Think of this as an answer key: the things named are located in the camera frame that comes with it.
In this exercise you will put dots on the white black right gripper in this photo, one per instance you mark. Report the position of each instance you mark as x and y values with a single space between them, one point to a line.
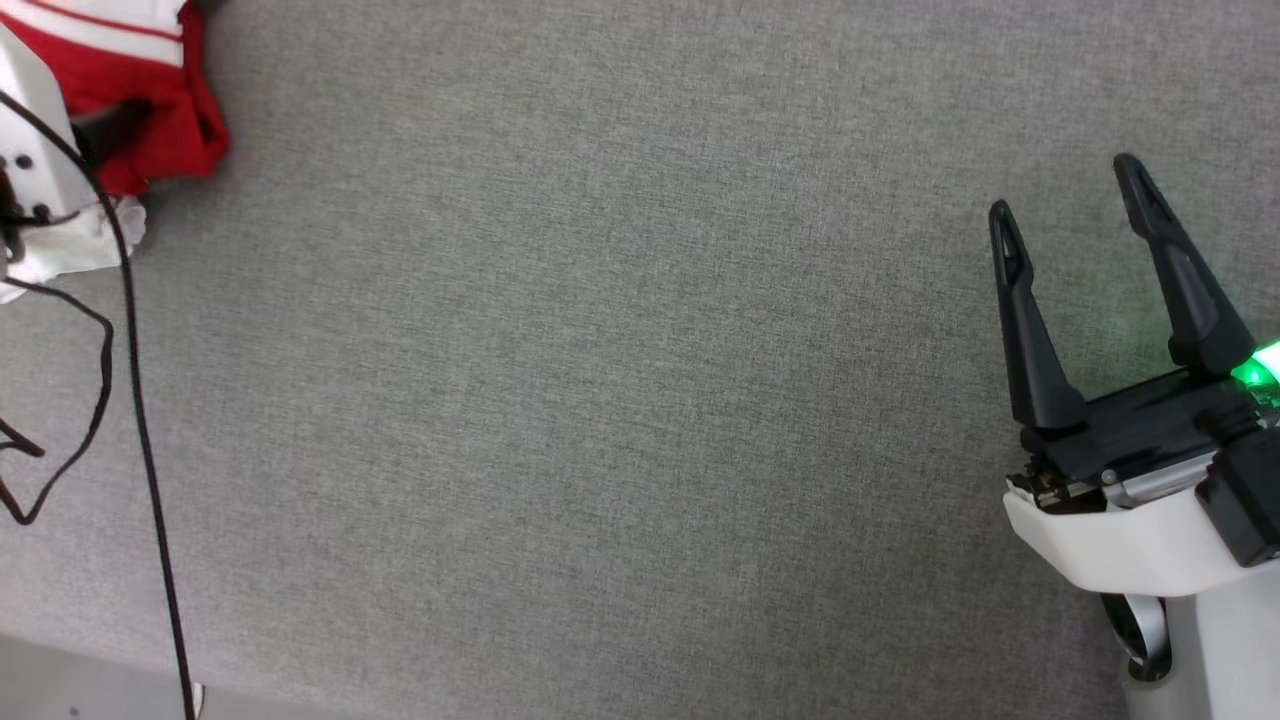
1120 540

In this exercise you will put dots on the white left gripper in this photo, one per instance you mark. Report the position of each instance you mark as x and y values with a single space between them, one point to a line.
35 140

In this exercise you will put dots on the red and white garment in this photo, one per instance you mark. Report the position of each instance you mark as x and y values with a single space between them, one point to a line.
170 120

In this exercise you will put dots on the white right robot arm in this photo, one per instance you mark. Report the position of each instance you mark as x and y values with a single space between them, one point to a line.
1220 660

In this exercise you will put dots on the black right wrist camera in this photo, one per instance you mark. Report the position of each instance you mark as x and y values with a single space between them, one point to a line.
1250 500

